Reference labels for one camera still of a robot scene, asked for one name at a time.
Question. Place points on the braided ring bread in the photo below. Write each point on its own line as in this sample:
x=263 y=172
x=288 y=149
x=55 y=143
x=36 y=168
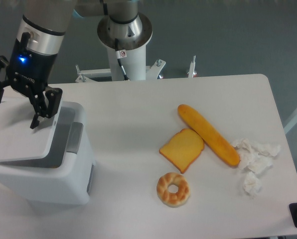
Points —
x=173 y=189

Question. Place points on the yellow toast slice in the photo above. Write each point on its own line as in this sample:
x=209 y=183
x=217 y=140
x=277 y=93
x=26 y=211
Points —
x=183 y=149

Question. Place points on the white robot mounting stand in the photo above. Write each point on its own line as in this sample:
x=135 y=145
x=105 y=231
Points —
x=136 y=62

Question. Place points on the long orange baguette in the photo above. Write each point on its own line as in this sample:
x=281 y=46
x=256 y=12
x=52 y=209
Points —
x=217 y=143

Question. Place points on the large crumpled white tissue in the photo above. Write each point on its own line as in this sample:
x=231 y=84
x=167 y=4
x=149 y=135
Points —
x=254 y=156

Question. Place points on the white trash can lid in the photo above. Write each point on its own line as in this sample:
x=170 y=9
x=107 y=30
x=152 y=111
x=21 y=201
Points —
x=17 y=140

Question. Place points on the white trash can body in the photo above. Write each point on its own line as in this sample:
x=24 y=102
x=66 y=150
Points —
x=64 y=175

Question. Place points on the small crumpled white tissue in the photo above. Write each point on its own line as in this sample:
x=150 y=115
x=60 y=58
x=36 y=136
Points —
x=252 y=185

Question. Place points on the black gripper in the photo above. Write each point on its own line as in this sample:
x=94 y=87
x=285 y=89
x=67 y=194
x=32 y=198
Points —
x=29 y=72

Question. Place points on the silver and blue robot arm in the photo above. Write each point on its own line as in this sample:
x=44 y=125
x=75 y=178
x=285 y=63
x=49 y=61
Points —
x=39 y=38

